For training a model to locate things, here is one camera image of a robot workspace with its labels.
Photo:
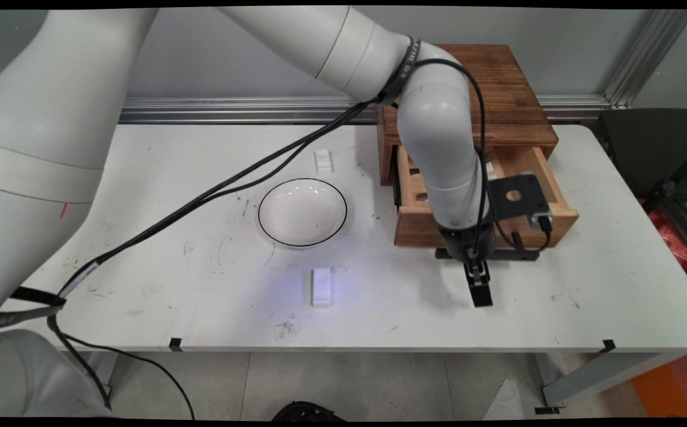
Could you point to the small wrist camera box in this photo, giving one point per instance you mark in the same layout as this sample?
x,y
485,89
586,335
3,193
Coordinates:
x,y
542,220

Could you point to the black table edge clip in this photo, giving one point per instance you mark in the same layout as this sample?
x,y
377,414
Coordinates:
x,y
175,343
609,345

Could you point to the small white plastic block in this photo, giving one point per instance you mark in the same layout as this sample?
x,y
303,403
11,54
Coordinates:
x,y
323,161
322,288

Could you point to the grey metal table leg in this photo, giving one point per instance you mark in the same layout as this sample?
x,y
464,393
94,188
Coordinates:
x,y
598,379

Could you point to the wooden drawer cabinet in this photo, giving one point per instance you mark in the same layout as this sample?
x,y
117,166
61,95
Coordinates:
x,y
497,95

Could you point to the slanted aluminium frame post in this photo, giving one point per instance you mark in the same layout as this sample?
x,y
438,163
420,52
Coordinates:
x,y
645,56

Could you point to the black chair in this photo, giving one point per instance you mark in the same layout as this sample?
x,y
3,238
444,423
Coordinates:
x,y
645,148

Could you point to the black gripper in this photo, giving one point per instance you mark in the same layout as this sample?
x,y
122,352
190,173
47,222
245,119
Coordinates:
x,y
465,240

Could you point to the red plastic bag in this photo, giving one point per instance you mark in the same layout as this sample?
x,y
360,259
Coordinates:
x,y
675,243

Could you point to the black wrist camera mount bracket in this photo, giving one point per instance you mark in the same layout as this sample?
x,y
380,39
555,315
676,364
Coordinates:
x,y
512,196

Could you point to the white bowl with black rim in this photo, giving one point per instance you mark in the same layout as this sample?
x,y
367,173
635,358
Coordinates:
x,y
302,212

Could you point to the round black object on floor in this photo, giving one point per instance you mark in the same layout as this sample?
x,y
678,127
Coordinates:
x,y
307,411

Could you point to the horizontal aluminium frame rail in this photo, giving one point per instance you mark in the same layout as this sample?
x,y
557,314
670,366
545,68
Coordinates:
x,y
230,110

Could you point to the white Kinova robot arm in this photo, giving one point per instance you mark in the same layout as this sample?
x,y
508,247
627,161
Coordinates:
x,y
438,130

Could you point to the orange box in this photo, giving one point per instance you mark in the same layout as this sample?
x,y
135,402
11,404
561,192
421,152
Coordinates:
x,y
675,385

